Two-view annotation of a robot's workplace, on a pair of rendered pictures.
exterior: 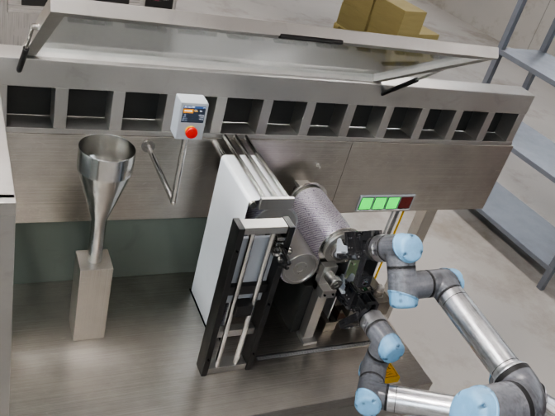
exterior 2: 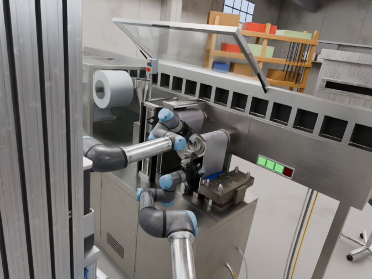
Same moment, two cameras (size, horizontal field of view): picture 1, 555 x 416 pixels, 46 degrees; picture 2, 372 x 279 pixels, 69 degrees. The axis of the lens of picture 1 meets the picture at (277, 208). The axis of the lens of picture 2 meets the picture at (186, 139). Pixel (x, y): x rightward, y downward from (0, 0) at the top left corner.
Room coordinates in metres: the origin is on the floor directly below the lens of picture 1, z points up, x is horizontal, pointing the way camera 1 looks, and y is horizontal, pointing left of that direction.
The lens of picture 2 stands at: (1.14, -1.73, 1.86)
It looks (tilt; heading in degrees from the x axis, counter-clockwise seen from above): 20 degrees down; 73
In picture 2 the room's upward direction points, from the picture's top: 8 degrees clockwise
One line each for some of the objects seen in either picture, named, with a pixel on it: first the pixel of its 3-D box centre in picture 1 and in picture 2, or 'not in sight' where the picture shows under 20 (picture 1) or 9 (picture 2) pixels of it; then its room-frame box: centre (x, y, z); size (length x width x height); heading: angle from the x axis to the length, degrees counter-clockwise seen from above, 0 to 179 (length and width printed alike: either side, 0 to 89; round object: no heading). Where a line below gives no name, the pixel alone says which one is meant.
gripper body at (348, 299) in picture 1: (361, 302); (189, 172); (1.62, -0.33, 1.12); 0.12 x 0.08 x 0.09; 31
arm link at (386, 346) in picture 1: (385, 342); (170, 180); (1.48, -0.41, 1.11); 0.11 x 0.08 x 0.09; 31
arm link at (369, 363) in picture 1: (373, 368); (165, 195); (1.46, -0.41, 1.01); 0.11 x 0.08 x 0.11; 174
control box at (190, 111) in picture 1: (190, 118); (151, 66); (1.42, 0.26, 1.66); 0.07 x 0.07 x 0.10; 31
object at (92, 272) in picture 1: (94, 255); (141, 121); (1.40, 0.45, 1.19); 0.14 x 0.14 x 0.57
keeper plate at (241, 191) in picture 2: not in sight; (239, 194); (1.98, -0.36, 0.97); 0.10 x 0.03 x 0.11; 31
